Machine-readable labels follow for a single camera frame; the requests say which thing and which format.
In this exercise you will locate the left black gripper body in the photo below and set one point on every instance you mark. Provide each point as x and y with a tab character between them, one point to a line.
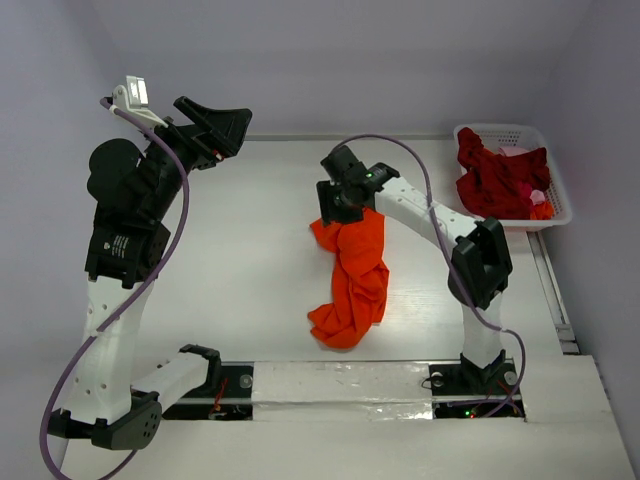
190	149

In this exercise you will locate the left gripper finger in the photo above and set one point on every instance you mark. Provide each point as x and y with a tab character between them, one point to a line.
225	130
196	113

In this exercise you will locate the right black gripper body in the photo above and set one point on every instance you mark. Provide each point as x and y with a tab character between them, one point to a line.
329	203

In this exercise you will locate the orange t shirt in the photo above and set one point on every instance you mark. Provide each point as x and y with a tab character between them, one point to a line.
359	283

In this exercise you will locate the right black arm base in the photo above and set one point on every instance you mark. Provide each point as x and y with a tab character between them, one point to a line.
453	397

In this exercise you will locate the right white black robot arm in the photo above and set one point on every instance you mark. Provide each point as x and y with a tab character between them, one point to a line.
476	251

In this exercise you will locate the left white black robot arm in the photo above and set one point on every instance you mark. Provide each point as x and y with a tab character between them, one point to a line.
133	189

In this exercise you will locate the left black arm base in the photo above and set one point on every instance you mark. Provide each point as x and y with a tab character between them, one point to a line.
230	401

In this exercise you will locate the dark red t shirt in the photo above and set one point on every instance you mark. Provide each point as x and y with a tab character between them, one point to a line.
499	186

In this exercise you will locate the small orange cloth in basket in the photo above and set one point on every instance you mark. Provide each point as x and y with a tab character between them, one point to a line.
542	211

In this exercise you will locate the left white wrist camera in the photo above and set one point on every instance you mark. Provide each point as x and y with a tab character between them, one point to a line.
131	97

